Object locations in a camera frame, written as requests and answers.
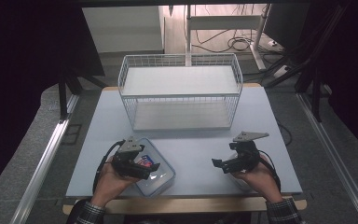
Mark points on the black metal stand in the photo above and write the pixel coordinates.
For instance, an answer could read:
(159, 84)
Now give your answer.
(315, 93)
(63, 96)

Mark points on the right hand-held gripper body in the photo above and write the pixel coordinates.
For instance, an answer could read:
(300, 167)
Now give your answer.
(245, 152)

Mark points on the person's right hand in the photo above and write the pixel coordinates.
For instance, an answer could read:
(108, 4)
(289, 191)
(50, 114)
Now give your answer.
(261, 180)

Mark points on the person's left hand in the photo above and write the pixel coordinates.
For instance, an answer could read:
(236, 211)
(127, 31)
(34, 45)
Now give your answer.
(112, 183)

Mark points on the aluminium floor rail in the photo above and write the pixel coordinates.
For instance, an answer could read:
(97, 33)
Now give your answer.
(335, 155)
(40, 168)

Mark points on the white metal desk frame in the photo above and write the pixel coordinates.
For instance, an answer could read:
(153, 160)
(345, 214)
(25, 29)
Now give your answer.
(223, 21)

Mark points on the white cabinet panel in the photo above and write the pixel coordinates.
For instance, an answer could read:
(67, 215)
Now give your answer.
(124, 29)

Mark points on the dark floor grate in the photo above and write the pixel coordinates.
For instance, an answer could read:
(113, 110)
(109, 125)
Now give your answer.
(72, 134)

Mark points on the white power strip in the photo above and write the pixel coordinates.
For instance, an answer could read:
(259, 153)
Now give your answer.
(281, 71)

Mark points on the clear food container blue lid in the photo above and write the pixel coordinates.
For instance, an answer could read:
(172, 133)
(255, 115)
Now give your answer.
(163, 179)

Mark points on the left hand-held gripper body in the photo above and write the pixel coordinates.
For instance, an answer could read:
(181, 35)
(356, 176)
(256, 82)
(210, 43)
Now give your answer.
(127, 158)

